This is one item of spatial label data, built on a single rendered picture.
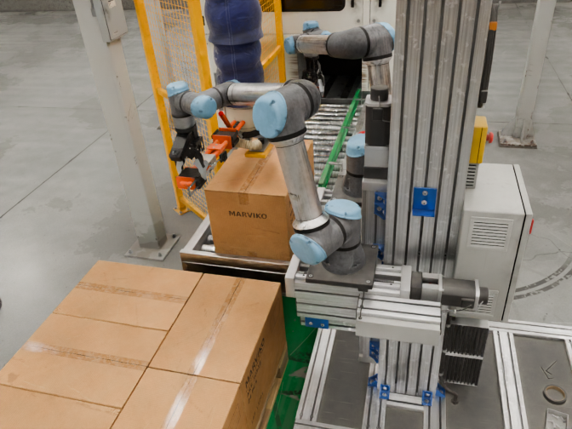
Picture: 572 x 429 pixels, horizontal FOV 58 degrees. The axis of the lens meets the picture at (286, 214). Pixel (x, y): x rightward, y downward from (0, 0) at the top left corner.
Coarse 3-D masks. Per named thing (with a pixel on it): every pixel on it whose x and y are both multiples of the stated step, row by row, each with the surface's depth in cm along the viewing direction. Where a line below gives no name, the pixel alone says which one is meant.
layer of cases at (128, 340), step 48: (96, 288) 251; (144, 288) 249; (192, 288) 247; (240, 288) 244; (48, 336) 226; (96, 336) 224; (144, 336) 222; (192, 336) 220; (240, 336) 218; (0, 384) 206; (48, 384) 204; (96, 384) 202; (144, 384) 201; (192, 384) 199; (240, 384) 199
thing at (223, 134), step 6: (216, 132) 221; (222, 132) 222; (228, 132) 221; (234, 132) 221; (216, 138) 217; (222, 138) 216; (228, 138) 215; (234, 138) 218; (228, 144) 217; (234, 144) 218
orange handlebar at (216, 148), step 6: (234, 120) 233; (240, 126) 229; (210, 144) 213; (216, 144) 212; (222, 144) 212; (210, 150) 210; (216, 150) 209; (222, 150) 211; (216, 156) 206; (186, 186) 188
